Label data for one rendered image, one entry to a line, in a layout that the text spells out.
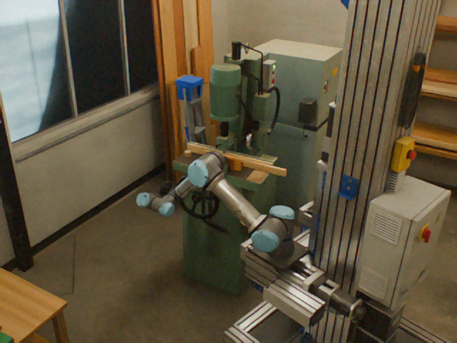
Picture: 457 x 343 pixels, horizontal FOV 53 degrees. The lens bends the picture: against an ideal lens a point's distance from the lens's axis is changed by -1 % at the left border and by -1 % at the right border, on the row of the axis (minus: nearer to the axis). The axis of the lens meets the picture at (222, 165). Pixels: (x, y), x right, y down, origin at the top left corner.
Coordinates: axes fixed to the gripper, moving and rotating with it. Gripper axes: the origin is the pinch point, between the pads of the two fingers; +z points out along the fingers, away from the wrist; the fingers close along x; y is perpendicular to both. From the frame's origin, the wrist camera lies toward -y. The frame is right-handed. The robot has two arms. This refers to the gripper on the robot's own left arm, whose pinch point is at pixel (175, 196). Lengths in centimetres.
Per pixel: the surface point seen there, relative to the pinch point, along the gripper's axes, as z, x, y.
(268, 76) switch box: 29, 27, -85
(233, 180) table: 17.0, 26.6, -17.7
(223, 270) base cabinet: 51, 22, 44
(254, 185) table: 16.8, 40.1, -18.1
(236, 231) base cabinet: 34.6, 30.1, 13.8
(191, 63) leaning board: 141, -93, -107
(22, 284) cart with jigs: -52, -48, 62
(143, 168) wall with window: 135, -112, 0
